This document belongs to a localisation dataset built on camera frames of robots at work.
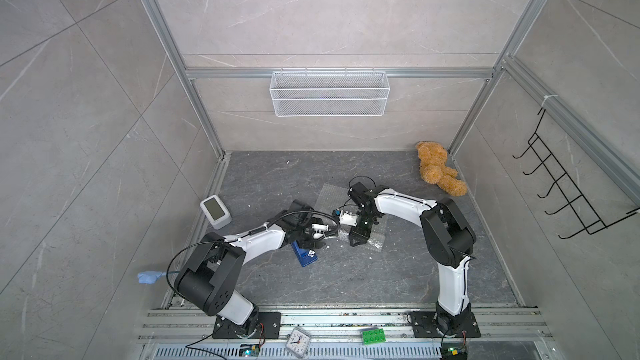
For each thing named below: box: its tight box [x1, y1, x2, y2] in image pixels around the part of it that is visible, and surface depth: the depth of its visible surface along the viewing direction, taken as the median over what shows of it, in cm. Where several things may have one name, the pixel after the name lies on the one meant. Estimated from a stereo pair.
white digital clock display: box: [200, 194, 232, 230], surface depth 97 cm
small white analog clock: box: [285, 326, 312, 359], surface depth 70 cm
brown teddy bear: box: [416, 140, 468, 197], surface depth 103 cm
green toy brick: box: [361, 328, 386, 345], surface depth 70 cm
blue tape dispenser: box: [291, 240, 319, 268], surface depth 85 cm
